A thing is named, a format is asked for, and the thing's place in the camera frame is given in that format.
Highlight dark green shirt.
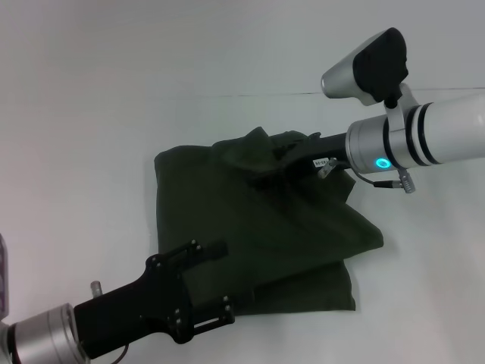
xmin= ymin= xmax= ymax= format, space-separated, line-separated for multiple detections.
xmin=153 ymin=127 xmax=387 ymax=315

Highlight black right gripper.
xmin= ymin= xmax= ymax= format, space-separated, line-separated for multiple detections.
xmin=248 ymin=130 xmax=352 ymax=189

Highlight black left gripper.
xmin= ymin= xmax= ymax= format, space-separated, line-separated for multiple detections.
xmin=73 ymin=238 xmax=236 ymax=359

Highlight left arm cable with plugs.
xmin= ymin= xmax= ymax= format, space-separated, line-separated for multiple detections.
xmin=89 ymin=280 xmax=128 ymax=352

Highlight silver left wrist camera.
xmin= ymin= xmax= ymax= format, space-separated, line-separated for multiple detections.
xmin=0 ymin=234 xmax=11 ymax=323

